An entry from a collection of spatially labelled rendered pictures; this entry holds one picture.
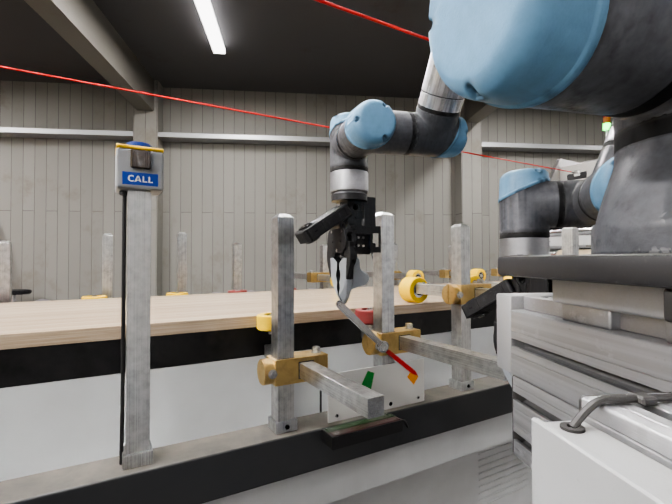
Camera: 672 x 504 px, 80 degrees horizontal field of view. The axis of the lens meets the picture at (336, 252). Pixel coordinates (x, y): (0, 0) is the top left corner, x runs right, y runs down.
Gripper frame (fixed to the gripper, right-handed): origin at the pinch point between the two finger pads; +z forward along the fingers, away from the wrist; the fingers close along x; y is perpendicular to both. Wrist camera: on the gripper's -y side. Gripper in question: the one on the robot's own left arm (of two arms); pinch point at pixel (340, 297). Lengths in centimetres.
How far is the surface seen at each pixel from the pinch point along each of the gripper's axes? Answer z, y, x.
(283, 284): -2.5, -9.3, 6.1
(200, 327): 7.9, -20.9, 27.0
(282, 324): 5.3, -9.6, 6.1
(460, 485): 67, 62, 28
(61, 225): -53, -89, 562
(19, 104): -209, -136, 583
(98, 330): 6.8, -40.7, 27.0
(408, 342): 11.1, 18.7, 2.1
